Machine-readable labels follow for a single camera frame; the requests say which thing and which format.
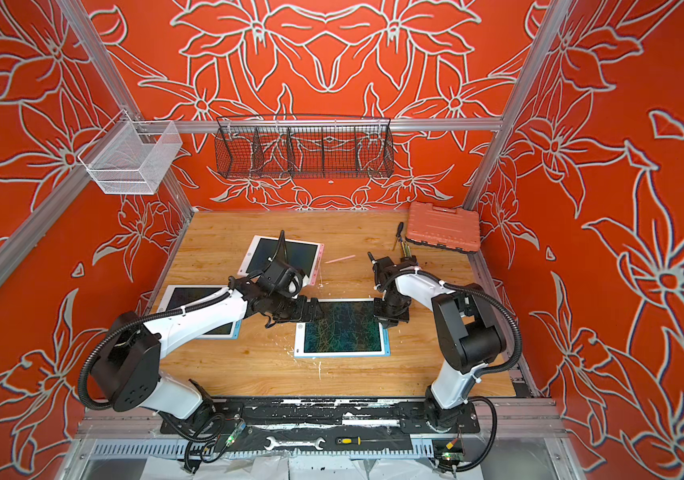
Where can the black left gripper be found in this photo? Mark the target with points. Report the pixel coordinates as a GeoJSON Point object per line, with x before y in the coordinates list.
{"type": "Point", "coordinates": [301, 315]}

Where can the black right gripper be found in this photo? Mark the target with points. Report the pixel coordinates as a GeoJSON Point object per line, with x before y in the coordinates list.
{"type": "Point", "coordinates": [390, 308]}

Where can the blue tablet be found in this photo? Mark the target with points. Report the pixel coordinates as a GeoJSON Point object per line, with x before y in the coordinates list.
{"type": "Point", "coordinates": [347, 328]}
{"type": "Point", "coordinates": [178, 295]}

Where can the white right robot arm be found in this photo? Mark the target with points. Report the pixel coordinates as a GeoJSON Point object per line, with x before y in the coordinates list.
{"type": "Point", "coordinates": [477, 335]}

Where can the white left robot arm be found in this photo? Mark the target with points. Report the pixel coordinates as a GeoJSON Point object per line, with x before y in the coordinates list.
{"type": "Point", "coordinates": [123, 371]}

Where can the pink stylus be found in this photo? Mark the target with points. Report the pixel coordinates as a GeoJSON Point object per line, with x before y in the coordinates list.
{"type": "Point", "coordinates": [340, 259]}

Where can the red plastic tool case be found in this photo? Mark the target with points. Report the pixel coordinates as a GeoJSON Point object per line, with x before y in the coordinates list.
{"type": "Point", "coordinates": [444, 228]}

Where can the silver combination wrench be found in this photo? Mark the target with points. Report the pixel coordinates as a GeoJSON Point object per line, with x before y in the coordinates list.
{"type": "Point", "coordinates": [273, 443]}

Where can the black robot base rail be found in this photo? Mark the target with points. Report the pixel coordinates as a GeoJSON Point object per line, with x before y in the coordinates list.
{"type": "Point", "coordinates": [409, 415]}

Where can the yellow handled screwdriver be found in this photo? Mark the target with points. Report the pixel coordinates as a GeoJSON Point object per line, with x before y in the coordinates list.
{"type": "Point", "coordinates": [357, 440]}

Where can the black wire wall basket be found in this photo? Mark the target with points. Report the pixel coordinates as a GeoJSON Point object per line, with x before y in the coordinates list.
{"type": "Point", "coordinates": [310, 147]}

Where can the white slotted cable duct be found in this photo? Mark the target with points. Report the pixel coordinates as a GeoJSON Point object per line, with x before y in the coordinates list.
{"type": "Point", "coordinates": [109, 449]}

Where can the clear plastic wall bin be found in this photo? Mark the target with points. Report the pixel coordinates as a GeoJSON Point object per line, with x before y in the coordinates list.
{"type": "Point", "coordinates": [131, 157]}

